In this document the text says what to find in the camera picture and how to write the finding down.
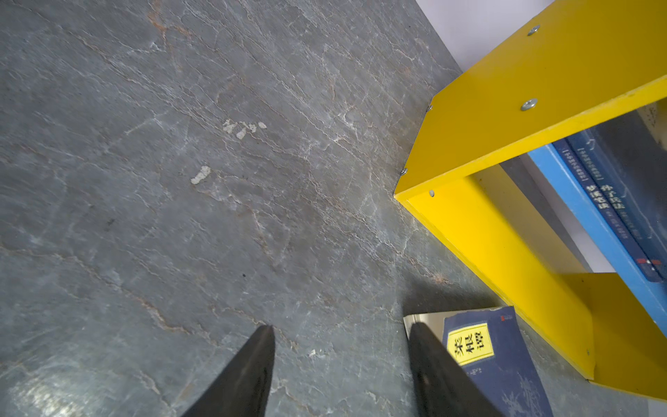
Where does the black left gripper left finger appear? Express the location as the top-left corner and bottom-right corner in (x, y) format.
(184, 325), (275, 417)

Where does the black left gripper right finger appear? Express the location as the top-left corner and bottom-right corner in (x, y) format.
(408, 322), (501, 416)

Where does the yellow wooden bookshelf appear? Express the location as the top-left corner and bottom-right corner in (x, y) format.
(394, 1), (666, 401)

